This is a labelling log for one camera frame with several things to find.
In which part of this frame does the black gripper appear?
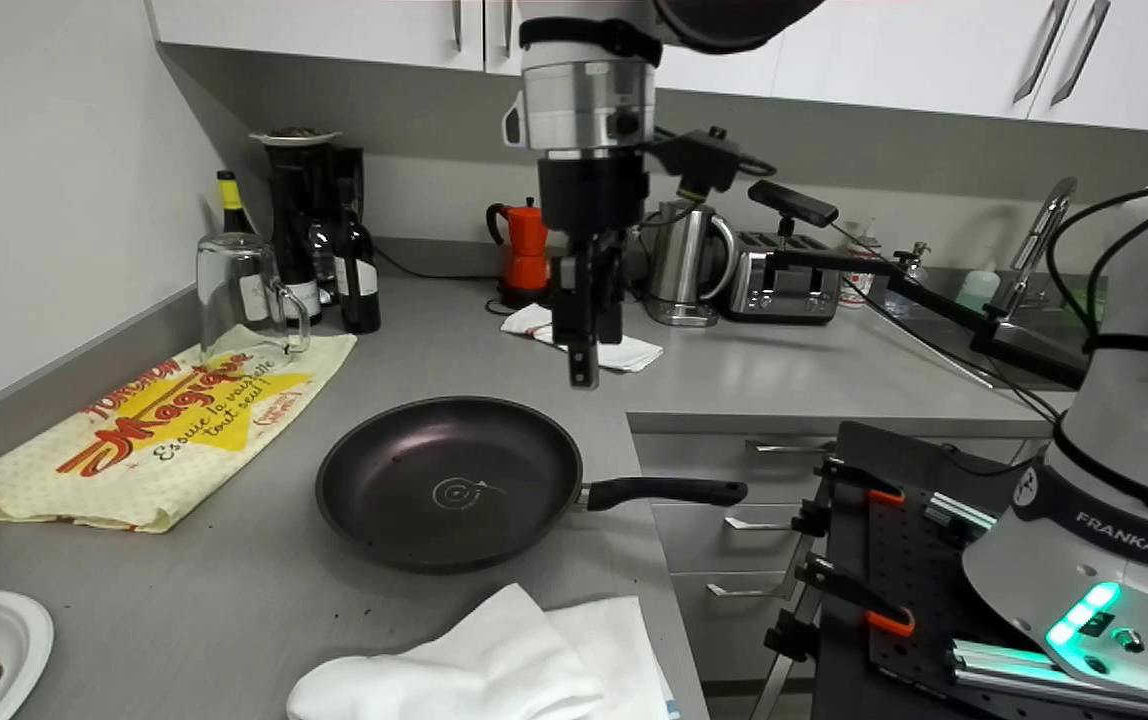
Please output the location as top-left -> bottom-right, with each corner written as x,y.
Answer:
537,149 -> 651,391

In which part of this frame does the white and blue towel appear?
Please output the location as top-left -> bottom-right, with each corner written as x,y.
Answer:
284,579 -> 606,720

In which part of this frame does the white towel with red stripe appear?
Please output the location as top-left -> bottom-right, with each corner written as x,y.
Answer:
499,299 -> 668,380

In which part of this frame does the black frying pan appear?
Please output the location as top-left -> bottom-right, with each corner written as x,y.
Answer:
313,391 -> 752,577

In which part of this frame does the plain white towel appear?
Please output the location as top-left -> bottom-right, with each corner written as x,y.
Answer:
541,590 -> 675,720

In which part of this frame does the steel electric kettle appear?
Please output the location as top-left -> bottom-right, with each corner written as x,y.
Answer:
630,195 -> 745,331

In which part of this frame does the red moka pot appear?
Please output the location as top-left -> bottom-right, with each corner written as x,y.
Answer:
482,195 -> 558,308

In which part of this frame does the silver toaster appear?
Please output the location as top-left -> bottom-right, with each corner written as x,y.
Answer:
722,228 -> 858,329

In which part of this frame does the dark bottle with white label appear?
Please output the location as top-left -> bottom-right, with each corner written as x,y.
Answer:
336,211 -> 386,336

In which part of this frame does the black coffee maker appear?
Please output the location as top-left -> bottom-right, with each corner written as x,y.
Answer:
249,123 -> 371,324

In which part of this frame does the upturned clear drinking glass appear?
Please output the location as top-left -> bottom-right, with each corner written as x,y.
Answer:
192,228 -> 313,360

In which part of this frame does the wine bottle with yellow neck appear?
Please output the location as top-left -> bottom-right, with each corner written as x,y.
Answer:
213,166 -> 276,331

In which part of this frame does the green soap bottle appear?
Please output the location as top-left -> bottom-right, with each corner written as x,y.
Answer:
954,261 -> 1010,318

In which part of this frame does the yellow cloth with red print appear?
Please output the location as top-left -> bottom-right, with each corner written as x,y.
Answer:
0,318 -> 361,536

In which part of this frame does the chrome sink faucet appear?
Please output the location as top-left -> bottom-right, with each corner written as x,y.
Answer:
990,173 -> 1082,318

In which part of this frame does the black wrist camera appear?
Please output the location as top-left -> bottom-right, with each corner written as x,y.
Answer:
647,123 -> 778,201

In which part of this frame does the black clamp with orange handle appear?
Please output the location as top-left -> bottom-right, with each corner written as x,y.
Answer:
786,451 -> 916,538
761,553 -> 924,669

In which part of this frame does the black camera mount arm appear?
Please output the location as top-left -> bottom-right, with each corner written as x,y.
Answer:
745,174 -> 1092,391

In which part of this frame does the white wall cabinet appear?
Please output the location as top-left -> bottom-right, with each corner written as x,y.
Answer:
144,0 -> 1148,140

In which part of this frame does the black perforated mount plate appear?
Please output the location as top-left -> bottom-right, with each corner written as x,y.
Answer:
806,415 -> 1071,720

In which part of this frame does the aluminium mounting rail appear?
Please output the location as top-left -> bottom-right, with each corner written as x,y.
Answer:
947,635 -> 1148,720

